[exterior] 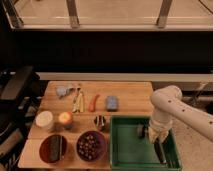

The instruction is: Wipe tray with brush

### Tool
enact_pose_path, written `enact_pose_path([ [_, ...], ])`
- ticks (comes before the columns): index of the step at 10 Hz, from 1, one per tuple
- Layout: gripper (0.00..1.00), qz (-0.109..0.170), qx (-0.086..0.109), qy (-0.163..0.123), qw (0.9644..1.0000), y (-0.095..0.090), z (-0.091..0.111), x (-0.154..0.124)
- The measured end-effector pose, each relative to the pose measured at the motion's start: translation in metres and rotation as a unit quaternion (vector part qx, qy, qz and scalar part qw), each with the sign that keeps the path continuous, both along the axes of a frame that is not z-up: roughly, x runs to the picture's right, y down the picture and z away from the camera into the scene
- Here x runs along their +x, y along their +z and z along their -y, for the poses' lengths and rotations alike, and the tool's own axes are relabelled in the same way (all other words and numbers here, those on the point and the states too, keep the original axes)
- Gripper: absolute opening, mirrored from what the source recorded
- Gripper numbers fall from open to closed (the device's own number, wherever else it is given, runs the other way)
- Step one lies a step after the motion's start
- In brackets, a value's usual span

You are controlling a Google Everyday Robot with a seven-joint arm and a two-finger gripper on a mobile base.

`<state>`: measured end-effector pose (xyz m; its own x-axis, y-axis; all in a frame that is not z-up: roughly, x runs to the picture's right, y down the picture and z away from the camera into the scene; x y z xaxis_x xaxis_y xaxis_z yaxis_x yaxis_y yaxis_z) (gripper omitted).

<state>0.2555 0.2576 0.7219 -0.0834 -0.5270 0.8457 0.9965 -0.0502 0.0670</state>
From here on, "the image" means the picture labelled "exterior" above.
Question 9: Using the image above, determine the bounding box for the dark red bowl with beans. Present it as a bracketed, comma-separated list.
[76, 131, 107, 162]

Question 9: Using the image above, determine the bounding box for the yellow peeled banana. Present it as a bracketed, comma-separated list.
[72, 89, 84, 113]

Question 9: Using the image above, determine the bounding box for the green plastic tray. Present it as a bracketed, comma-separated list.
[110, 116, 182, 171]

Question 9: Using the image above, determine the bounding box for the dark brush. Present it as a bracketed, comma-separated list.
[154, 140, 166, 164]

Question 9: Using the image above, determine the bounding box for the grey crumpled cloth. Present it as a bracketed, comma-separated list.
[55, 84, 78, 98]

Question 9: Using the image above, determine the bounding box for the dark red bowl with utensil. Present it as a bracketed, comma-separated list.
[39, 134, 67, 163]

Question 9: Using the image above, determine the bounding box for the red yellow apple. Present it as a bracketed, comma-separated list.
[58, 112, 73, 126]

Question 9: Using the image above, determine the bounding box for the white lidded cup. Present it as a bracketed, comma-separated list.
[35, 111, 54, 132]

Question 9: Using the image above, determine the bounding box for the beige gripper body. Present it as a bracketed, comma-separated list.
[148, 127, 169, 143]

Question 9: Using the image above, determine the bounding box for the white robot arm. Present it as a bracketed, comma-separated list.
[148, 85, 213, 143]

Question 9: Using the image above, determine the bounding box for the black equipment on left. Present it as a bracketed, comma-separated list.
[0, 66, 41, 171]

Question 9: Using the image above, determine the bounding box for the blue sponge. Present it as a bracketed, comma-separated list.
[106, 96, 119, 111]

